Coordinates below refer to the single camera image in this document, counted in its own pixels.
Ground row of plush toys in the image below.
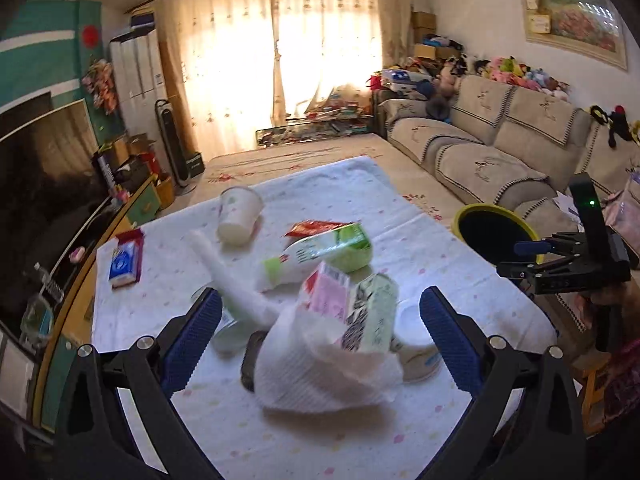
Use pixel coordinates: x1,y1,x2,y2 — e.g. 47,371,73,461
435,51,571,97

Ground red snack wrapper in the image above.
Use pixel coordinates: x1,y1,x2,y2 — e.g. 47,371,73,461
282,220,351,238

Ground green white drink carton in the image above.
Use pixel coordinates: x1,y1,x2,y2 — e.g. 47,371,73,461
341,273,399,356

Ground framed landscape painting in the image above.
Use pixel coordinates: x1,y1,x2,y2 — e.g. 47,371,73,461
516,0,629,70

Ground green white plastic bottle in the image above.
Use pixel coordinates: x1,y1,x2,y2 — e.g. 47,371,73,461
263,222,373,291

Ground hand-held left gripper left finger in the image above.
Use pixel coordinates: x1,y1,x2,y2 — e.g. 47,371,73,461
52,287,226,480

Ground white round plastic tub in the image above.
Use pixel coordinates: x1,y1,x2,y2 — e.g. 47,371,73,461
392,302,443,385

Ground glass mug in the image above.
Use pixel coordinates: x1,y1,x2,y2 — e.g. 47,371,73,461
20,294,55,351

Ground pink white milk carton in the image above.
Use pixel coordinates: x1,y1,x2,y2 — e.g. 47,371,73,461
300,261,353,323

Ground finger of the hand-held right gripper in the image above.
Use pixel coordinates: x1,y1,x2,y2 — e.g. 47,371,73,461
515,232,583,261
496,255,586,282

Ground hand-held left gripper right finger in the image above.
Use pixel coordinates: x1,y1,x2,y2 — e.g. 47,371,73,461
419,286,588,480

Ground black tower fan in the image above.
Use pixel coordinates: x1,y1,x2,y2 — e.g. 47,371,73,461
155,99,198,195

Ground pile of papers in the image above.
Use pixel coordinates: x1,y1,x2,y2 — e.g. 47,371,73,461
552,194,583,222

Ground glass coffee table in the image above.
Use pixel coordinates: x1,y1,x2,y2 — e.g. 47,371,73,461
255,110,376,148

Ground open cardboard boxes pile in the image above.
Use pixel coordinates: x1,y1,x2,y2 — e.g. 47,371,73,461
97,132,177,211

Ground yellow rimmed black bin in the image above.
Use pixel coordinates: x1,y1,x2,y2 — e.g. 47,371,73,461
452,203,546,266

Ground black yellow plush toy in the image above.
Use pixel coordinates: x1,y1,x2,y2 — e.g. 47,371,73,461
589,105,640,150

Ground floral beige mat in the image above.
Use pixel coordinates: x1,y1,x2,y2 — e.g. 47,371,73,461
190,134,461,223

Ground clear water bottle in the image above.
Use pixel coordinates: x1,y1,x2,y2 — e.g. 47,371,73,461
34,262,65,303

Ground dark round cushion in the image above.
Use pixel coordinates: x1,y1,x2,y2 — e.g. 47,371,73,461
425,94,453,123

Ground white paper cup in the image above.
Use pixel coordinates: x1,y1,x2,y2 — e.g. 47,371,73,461
217,186,264,247

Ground sheer cream curtain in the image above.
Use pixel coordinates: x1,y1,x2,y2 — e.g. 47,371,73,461
152,0,416,153

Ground pile of bags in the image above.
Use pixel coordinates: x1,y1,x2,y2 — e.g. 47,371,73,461
371,66,436,97

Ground white rolled paper tube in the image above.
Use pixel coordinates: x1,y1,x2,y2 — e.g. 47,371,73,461
190,230,281,328

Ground flat screen television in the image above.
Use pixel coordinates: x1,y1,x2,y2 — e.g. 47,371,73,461
0,100,108,321

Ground artificial flower bouquet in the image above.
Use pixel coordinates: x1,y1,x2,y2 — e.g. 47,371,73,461
81,59,119,115

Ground red blue tissue packet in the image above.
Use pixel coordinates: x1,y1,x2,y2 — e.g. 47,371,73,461
108,230,146,289

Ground white paper towel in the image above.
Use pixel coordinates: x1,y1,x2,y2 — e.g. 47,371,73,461
255,305,405,413

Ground wooden television stand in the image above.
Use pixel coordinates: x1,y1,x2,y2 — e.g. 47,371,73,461
39,175,162,433

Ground stack of cardboard boxes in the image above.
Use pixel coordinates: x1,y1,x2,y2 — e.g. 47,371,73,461
411,10,461,63

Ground white dotted tablecloth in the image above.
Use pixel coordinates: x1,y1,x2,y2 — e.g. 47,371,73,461
90,155,558,480

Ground beige sofa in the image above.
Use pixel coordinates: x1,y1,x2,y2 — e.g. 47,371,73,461
375,75,640,341

